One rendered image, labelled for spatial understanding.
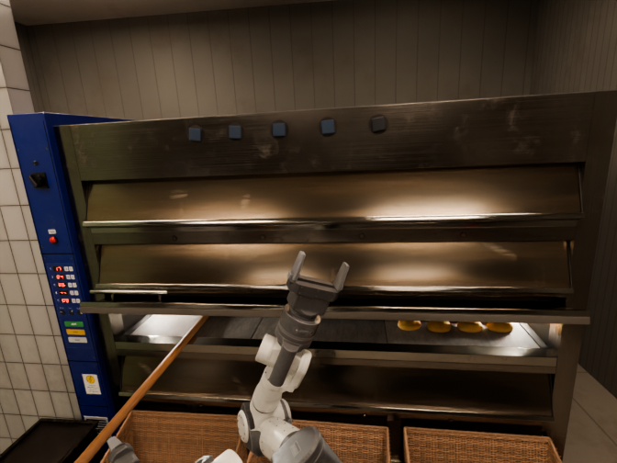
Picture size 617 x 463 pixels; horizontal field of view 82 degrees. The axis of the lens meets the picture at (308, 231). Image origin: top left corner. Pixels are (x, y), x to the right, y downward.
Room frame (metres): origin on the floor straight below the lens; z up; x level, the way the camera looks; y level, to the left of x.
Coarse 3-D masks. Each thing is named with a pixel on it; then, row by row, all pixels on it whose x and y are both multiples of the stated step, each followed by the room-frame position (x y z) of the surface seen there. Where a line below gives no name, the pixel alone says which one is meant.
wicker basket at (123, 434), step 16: (128, 416) 1.33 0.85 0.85; (144, 416) 1.34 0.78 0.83; (160, 416) 1.34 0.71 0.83; (176, 416) 1.32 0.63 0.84; (192, 416) 1.32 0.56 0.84; (208, 416) 1.31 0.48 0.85; (224, 416) 1.30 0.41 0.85; (128, 432) 1.31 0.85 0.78; (144, 432) 1.33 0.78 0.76; (160, 432) 1.32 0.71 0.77; (176, 432) 1.31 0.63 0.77; (192, 432) 1.30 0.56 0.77; (224, 432) 1.28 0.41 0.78; (144, 448) 1.31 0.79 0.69; (160, 448) 1.30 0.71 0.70; (176, 448) 1.29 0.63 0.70; (192, 448) 1.28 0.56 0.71; (208, 448) 1.27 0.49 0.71; (224, 448) 1.26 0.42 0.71; (240, 448) 1.18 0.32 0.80
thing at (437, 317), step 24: (96, 312) 1.24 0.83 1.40; (120, 312) 1.23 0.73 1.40; (144, 312) 1.22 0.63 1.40; (168, 312) 1.20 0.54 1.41; (192, 312) 1.19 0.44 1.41; (216, 312) 1.17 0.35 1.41; (240, 312) 1.16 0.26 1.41; (264, 312) 1.15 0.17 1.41; (336, 312) 1.11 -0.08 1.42; (360, 312) 1.10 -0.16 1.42; (384, 312) 1.09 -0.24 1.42
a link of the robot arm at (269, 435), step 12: (288, 408) 0.81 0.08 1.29; (240, 420) 0.78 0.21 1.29; (276, 420) 0.75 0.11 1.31; (288, 420) 0.77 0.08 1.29; (240, 432) 0.78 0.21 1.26; (252, 432) 0.73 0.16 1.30; (264, 432) 0.72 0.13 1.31; (276, 432) 0.69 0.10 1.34; (288, 432) 0.67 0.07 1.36; (252, 444) 0.72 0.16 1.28; (264, 444) 0.69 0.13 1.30; (276, 444) 0.65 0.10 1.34
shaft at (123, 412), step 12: (192, 336) 1.39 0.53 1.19; (180, 348) 1.29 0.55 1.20; (168, 360) 1.20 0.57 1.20; (156, 372) 1.13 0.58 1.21; (144, 384) 1.06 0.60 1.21; (132, 396) 1.00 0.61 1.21; (132, 408) 0.97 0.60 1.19; (120, 420) 0.91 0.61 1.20; (108, 432) 0.86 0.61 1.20; (96, 444) 0.82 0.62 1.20; (84, 456) 0.78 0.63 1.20
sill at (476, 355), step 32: (192, 352) 1.35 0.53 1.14; (224, 352) 1.33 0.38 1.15; (256, 352) 1.31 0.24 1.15; (320, 352) 1.26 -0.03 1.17; (352, 352) 1.25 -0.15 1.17; (384, 352) 1.23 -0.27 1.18; (416, 352) 1.21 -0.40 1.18; (448, 352) 1.20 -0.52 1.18; (480, 352) 1.19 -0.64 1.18; (512, 352) 1.18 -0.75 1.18; (544, 352) 1.17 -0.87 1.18
